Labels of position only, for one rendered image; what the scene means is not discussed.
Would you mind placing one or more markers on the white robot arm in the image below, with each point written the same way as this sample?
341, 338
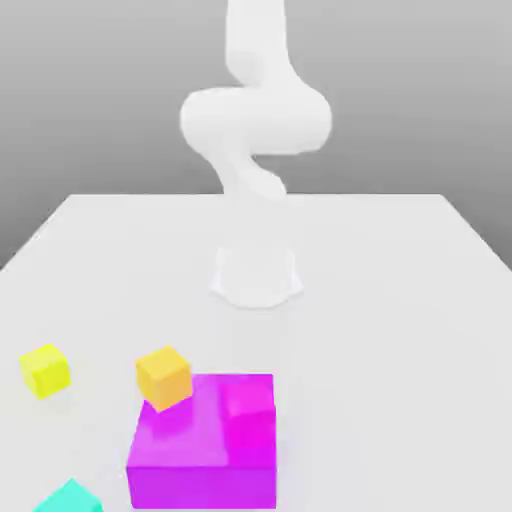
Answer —
256, 120

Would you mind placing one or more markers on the small magenta cube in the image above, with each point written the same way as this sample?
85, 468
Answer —
252, 424

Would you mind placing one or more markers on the large magenta box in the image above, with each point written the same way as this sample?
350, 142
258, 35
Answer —
188, 472

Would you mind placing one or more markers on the small orange cube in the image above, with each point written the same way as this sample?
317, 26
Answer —
164, 380

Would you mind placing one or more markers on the small turquoise cube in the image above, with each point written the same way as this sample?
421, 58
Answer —
70, 500

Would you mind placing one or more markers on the small yellow cube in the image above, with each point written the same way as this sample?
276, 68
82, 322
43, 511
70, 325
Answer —
44, 372

